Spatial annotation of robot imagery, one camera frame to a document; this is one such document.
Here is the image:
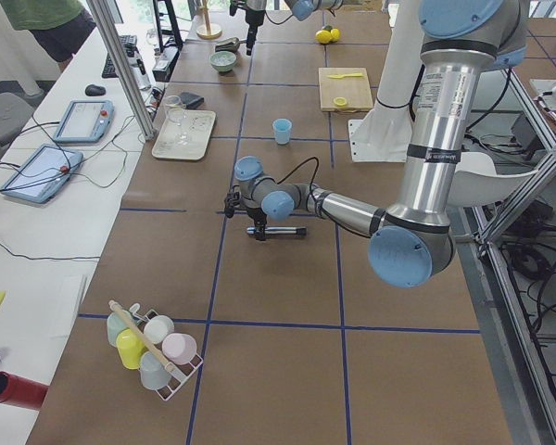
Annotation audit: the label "round wooden stand base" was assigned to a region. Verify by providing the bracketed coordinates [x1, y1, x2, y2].
[196, 0, 222, 40]

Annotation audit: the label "mint green cup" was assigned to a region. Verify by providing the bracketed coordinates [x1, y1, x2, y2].
[106, 312, 127, 347]

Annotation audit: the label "black keyboard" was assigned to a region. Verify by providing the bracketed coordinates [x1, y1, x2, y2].
[101, 34, 139, 79]

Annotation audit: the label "red cylinder can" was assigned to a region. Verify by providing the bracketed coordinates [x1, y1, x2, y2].
[0, 371, 48, 411]

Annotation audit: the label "aluminium frame post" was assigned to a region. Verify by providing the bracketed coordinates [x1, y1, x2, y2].
[87, 0, 156, 141]

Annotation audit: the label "lemon half on board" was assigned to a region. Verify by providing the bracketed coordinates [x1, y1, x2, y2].
[333, 96, 348, 107]

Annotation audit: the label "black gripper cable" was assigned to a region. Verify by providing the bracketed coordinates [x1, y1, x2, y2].
[275, 156, 320, 198]

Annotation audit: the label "clear wine glass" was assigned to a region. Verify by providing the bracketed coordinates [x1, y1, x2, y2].
[163, 95, 190, 145]

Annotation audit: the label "far teach pendant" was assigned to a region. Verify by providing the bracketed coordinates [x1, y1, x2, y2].
[52, 100, 114, 145]

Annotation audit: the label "grey blue cup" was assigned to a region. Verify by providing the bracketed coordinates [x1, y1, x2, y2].
[139, 351, 171, 390]

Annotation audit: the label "white wire cup rack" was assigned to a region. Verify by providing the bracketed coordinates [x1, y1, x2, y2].
[129, 303, 203, 401]

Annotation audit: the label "yellow cup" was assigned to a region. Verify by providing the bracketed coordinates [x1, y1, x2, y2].
[115, 328, 147, 370]

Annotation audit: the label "near teach pendant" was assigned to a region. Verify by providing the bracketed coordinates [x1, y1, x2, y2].
[0, 144, 84, 204]

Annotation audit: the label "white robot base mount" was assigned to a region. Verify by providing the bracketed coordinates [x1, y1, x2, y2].
[348, 1, 423, 162]

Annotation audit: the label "wooden rack handle dowel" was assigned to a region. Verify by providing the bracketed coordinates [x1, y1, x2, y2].
[108, 300, 174, 373]

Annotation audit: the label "green bowl of ice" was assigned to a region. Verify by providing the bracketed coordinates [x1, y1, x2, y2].
[209, 51, 237, 73]

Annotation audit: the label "person in green shirt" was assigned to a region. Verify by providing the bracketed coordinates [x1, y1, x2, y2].
[0, 0, 96, 71]

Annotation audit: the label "teach pendant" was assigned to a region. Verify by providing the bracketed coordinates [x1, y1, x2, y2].
[0, 144, 84, 204]
[52, 100, 114, 145]

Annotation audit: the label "white cup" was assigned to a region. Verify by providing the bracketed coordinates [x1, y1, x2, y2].
[144, 315, 174, 345]

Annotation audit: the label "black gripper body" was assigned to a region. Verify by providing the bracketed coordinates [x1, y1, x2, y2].
[223, 185, 267, 227]
[229, 0, 265, 26]

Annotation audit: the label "pink cup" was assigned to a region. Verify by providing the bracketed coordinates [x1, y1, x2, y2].
[162, 333, 197, 365]

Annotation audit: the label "light blue paper cup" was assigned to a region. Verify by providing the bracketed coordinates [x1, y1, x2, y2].
[272, 118, 292, 145]

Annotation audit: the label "cream bear tray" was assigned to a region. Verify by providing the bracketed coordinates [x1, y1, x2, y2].
[151, 110, 216, 161]

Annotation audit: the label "grey folded cloth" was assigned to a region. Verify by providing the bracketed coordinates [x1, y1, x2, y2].
[179, 92, 204, 109]

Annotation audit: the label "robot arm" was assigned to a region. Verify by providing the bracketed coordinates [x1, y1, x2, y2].
[224, 1, 529, 287]
[229, 0, 360, 56]

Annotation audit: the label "steel muddler black tip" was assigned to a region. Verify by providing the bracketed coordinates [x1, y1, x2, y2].
[246, 226, 307, 236]

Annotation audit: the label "whole yellow lemons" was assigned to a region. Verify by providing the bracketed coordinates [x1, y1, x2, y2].
[315, 26, 341, 45]

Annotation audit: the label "steel ice scoop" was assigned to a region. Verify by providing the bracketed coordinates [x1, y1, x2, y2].
[214, 37, 241, 53]

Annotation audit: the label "bamboo cutting board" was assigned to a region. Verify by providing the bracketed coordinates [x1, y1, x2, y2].
[318, 67, 374, 111]

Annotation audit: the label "black computer mouse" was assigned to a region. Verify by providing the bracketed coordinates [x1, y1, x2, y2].
[84, 84, 107, 97]

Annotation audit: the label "yellow plastic knife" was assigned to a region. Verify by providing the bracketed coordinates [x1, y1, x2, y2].
[327, 72, 363, 80]

